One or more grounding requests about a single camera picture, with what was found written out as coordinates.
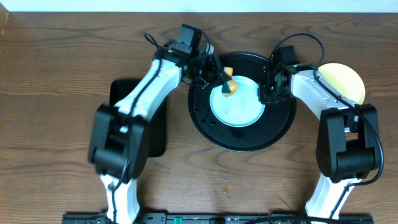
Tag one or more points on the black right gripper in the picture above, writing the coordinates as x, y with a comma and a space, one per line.
264, 97

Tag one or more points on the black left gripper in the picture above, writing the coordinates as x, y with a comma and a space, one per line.
210, 71

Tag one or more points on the green yellow sponge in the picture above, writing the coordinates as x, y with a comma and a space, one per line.
229, 87

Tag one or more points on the light green plate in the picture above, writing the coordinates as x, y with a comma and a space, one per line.
241, 109

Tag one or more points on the yellow plate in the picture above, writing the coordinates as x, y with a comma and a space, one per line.
345, 80

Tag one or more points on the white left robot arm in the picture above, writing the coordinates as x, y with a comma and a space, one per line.
119, 145

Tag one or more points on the round black tray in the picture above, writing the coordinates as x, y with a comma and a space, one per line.
272, 125

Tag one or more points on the rectangular black tray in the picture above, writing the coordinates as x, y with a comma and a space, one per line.
157, 127

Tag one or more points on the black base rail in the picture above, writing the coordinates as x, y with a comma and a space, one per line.
162, 218

